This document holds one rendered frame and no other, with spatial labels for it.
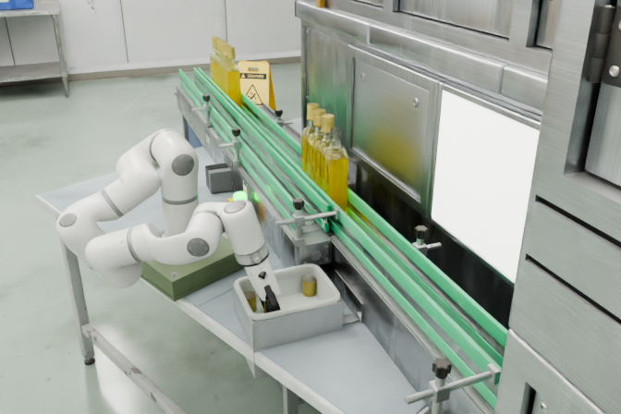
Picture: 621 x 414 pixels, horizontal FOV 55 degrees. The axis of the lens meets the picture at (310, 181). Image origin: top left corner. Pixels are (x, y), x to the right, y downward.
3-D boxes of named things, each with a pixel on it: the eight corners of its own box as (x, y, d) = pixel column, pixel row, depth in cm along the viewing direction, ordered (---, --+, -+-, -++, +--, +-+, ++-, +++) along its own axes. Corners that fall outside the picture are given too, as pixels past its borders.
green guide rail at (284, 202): (302, 237, 155) (302, 209, 152) (299, 237, 155) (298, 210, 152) (181, 84, 305) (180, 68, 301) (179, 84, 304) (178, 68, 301)
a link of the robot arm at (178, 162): (168, 209, 151) (163, 151, 144) (154, 188, 161) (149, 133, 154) (204, 201, 155) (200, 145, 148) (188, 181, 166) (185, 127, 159)
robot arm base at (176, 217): (171, 268, 154) (166, 216, 148) (141, 250, 162) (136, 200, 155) (216, 245, 165) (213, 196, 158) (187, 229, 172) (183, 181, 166)
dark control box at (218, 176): (233, 191, 214) (231, 170, 211) (211, 195, 211) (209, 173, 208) (227, 183, 221) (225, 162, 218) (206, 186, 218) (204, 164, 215)
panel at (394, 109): (566, 317, 108) (602, 140, 94) (554, 321, 107) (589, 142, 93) (354, 153, 185) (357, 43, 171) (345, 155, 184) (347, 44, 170)
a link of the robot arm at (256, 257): (272, 248, 129) (274, 258, 130) (259, 230, 136) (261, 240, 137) (239, 262, 127) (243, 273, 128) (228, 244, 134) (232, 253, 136)
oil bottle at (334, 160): (347, 220, 165) (349, 147, 157) (328, 223, 163) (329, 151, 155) (338, 212, 170) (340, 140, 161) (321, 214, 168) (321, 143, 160)
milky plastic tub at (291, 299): (343, 328, 141) (344, 298, 137) (252, 351, 133) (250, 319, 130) (316, 289, 156) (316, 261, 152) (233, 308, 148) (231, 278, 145)
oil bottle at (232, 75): (242, 113, 259) (238, 48, 248) (229, 114, 257) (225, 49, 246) (238, 109, 264) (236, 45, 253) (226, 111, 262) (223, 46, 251)
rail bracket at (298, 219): (339, 238, 154) (340, 195, 149) (278, 250, 148) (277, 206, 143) (334, 234, 157) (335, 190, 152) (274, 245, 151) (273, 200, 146)
